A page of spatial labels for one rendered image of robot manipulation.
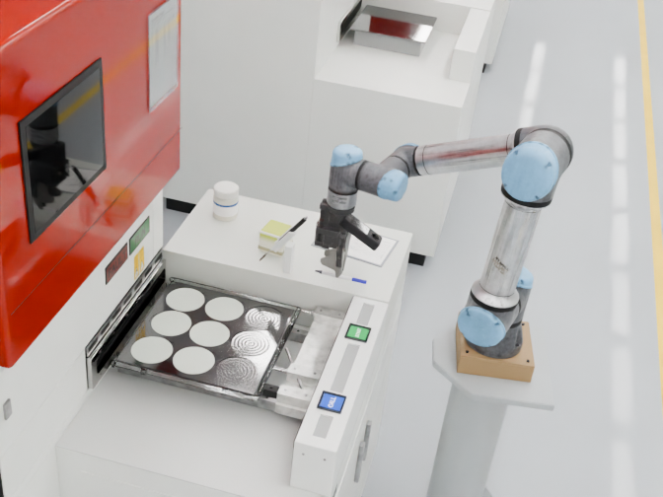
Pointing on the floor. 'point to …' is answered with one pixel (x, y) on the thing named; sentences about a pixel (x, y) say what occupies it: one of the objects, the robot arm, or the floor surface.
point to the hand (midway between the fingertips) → (340, 272)
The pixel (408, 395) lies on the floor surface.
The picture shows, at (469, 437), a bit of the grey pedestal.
